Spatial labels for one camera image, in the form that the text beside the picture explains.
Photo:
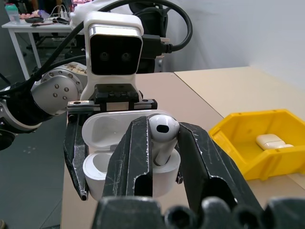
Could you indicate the white earbud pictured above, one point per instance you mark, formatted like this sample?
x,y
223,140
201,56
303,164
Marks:
x,y
164,128

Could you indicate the white background table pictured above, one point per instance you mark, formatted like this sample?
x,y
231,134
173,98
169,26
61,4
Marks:
x,y
47,28

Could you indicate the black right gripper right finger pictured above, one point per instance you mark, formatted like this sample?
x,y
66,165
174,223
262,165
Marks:
x,y
202,162

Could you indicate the pink toy pile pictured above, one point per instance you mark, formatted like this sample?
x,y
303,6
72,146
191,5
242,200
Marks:
x,y
31,14

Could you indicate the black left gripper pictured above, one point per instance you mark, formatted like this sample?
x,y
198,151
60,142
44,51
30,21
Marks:
x,y
114,95

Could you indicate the white closed earbud case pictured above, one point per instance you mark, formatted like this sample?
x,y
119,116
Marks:
x,y
269,140

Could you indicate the flat black pouch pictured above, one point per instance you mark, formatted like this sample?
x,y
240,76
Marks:
x,y
34,20

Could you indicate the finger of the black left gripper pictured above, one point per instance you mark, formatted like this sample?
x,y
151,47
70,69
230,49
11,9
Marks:
x,y
179,177

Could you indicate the yellow plastic bin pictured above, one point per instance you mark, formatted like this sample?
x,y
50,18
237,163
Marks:
x,y
236,152

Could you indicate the clear cup with teal lid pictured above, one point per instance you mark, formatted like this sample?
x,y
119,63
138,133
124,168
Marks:
x,y
13,14

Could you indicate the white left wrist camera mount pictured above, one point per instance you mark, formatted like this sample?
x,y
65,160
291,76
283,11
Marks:
x,y
112,28

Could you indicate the white earbud case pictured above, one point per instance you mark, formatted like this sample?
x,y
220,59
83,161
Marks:
x,y
100,133
269,140

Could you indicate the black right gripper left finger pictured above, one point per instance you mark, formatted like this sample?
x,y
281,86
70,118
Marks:
x,y
128,155

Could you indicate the left robot arm with camera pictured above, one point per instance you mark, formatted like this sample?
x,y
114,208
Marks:
x,y
188,26

